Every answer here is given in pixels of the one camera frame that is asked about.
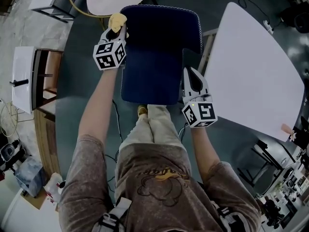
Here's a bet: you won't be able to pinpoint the dark blue chair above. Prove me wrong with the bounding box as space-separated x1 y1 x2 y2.
119 4 203 105

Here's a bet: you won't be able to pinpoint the pink cup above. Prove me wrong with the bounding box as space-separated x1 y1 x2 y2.
281 123 294 136

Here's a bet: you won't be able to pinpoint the yellow wiping cloth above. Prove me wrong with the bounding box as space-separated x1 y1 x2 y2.
108 13 131 40

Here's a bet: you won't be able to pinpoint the black floor cable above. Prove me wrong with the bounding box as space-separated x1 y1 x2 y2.
112 99 124 142

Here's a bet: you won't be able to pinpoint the black cabinet handle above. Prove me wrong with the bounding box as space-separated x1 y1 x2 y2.
9 79 29 88

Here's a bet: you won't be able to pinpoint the brown wooden plank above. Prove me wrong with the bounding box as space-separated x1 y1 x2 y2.
33 109 62 176

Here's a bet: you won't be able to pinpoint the white power strip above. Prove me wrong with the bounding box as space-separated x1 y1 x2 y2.
263 20 275 35

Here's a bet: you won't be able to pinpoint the white curved table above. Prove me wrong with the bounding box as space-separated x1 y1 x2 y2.
197 1 305 143

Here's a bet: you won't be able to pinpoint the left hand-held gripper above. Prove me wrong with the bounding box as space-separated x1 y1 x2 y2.
93 24 128 71

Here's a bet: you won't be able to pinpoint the person's left forearm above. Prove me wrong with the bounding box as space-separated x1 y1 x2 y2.
77 68 119 140

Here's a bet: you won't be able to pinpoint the white plastic bag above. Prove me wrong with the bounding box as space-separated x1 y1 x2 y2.
43 172 64 204

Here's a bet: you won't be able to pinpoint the person's right forearm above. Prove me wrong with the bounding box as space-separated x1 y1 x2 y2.
190 127 221 183

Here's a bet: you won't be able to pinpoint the round wire basket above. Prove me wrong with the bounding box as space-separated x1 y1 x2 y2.
0 100 20 138

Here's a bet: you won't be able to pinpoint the white wooden cabinet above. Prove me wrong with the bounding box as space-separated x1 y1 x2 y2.
11 46 65 116

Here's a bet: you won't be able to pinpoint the beige trousers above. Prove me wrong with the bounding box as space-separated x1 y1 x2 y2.
118 104 188 154

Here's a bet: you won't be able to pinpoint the yellow shoe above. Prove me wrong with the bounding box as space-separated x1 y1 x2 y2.
137 104 148 118

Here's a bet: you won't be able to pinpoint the brown printed t-shirt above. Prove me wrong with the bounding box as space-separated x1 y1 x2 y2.
58 134 263 232

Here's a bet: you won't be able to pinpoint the grey storage box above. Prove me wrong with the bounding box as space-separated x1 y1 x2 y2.
14 156 45 198

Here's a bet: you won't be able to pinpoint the black white shoulder strap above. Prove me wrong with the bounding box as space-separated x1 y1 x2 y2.
98 197 132 232
210 201 247 232

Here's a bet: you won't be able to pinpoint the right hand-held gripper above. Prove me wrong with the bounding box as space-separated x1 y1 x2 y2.
181 66 218 129

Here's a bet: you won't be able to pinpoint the flat brown cardboard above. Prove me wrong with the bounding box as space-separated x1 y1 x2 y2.
20 189 53 210

